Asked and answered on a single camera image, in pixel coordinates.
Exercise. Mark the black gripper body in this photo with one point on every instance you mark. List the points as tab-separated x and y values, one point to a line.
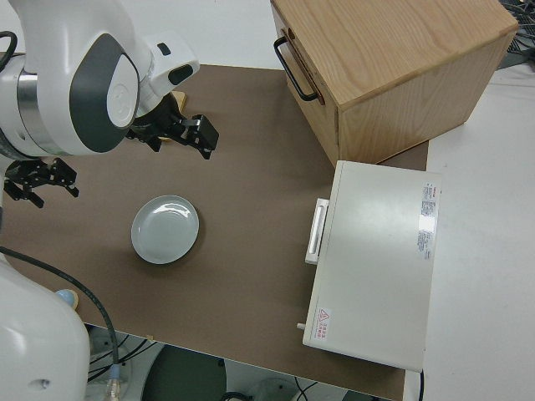
156	119
29	173

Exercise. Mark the dark round disc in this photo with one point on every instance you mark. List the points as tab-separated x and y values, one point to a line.
184	376

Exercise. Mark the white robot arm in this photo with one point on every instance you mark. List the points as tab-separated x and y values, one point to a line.
50	83

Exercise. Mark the brown table mat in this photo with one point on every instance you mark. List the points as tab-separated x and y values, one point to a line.
251	188

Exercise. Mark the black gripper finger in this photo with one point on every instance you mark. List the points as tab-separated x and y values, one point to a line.
23	191
151	142
66	175
205	133

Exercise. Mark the gray metal plate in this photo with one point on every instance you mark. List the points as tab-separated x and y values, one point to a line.
165	229

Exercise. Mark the cream toaster oven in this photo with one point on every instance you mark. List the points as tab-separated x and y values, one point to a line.
376	259

